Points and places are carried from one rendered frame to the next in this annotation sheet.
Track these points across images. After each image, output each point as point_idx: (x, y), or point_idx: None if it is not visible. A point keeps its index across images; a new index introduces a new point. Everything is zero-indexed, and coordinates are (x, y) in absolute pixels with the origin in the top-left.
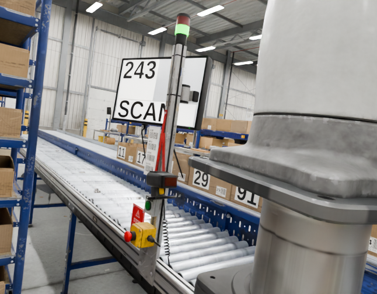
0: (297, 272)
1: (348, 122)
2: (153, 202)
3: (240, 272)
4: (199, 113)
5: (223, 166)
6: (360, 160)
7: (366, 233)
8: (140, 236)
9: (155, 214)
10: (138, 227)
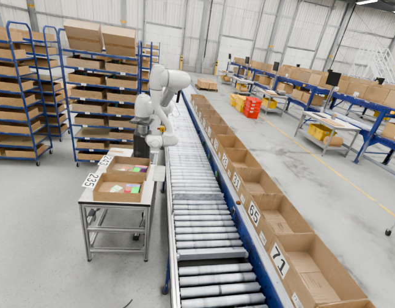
0: (137, 128)
1: (136, 116)
2: None
3: None
4: (177, 98)
5: (133, 118)
6: (136, 119)
7: (141, 125)
8: (160, 129)
9: (164, 124)
10: (160, 126)
